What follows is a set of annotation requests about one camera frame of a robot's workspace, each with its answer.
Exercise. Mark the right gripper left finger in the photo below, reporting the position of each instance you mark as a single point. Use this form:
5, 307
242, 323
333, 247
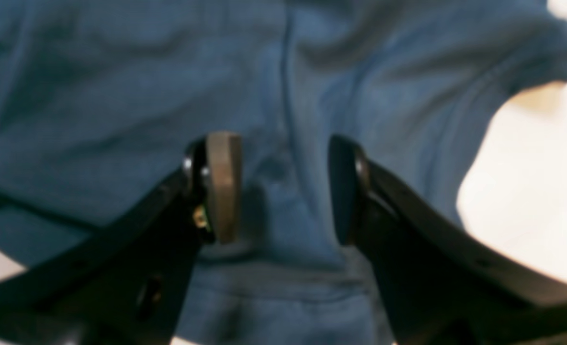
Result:
127, 285

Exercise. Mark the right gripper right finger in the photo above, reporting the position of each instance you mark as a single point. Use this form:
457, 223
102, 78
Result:
438, 285

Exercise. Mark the dark blue t-shirt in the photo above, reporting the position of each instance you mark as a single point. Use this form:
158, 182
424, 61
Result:
100, 98

